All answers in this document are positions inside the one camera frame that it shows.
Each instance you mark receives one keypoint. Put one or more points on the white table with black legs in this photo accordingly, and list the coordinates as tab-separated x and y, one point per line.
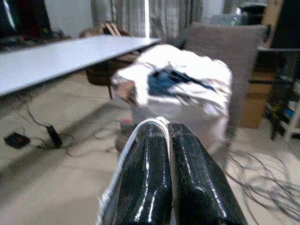
58	58

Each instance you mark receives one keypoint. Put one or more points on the black adapter with red light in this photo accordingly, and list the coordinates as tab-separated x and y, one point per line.
16	140

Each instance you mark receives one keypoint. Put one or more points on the blue denim garment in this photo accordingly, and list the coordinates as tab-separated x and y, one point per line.
161	84

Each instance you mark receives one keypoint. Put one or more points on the large white shirt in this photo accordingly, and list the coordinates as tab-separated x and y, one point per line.
187	63

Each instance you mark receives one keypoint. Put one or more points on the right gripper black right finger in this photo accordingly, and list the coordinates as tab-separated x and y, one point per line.
199	187

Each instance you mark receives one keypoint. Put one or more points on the brown patterned fabric chair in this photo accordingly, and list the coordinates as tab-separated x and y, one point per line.
234	42

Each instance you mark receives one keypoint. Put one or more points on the black power strip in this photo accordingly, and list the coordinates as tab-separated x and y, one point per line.
55	136

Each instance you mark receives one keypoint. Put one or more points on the beige patterned garment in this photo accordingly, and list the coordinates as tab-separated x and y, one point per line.
127	90

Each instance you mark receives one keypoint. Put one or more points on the white pole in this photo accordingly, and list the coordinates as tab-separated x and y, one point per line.
147	18

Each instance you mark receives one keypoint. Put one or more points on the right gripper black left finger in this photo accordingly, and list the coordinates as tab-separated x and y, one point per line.
143	178

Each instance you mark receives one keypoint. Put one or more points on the grey curtain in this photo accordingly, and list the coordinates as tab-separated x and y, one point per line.
168	16

